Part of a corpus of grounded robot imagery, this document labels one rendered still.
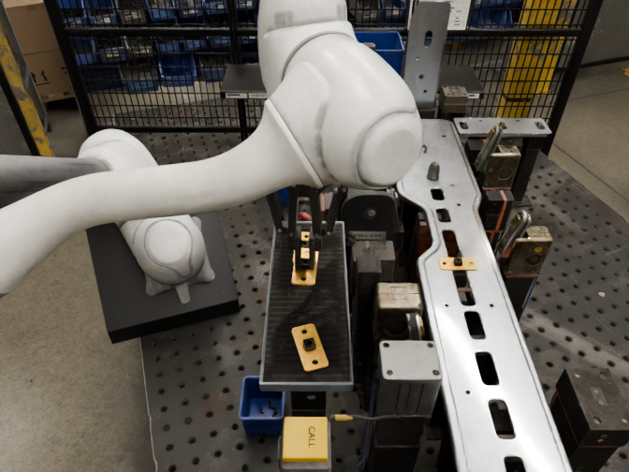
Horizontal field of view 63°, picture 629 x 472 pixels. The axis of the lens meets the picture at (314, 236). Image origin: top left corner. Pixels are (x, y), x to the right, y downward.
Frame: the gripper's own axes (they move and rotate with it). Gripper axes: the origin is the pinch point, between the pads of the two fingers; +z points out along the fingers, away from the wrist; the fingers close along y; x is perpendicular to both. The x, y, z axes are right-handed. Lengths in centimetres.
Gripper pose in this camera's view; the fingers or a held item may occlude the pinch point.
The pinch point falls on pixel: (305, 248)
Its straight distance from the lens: 83.1
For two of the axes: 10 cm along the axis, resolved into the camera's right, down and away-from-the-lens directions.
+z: 0.0, 7.4, 6.7
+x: 0.8, -6.7, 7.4
